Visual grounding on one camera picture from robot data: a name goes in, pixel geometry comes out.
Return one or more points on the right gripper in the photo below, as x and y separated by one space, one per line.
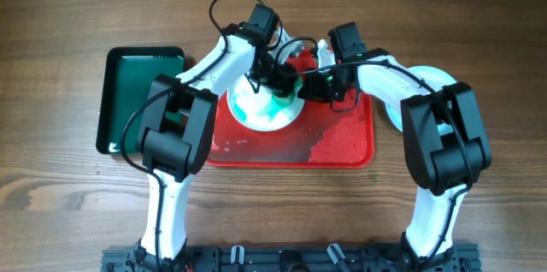
311 90

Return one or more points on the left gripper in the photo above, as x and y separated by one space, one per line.
280 84

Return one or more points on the green sponge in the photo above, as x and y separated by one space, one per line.
285 99

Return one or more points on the white plate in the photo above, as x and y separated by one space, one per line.
257 111

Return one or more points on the light blue plate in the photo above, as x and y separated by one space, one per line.
428 73

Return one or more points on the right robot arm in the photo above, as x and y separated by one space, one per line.
444 138

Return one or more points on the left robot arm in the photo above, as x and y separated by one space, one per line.
178 120

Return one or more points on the red plastic tray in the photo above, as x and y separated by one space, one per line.
324 135

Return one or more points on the dark green tray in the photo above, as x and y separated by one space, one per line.
128 74

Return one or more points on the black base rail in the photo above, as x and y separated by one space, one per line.
375 257

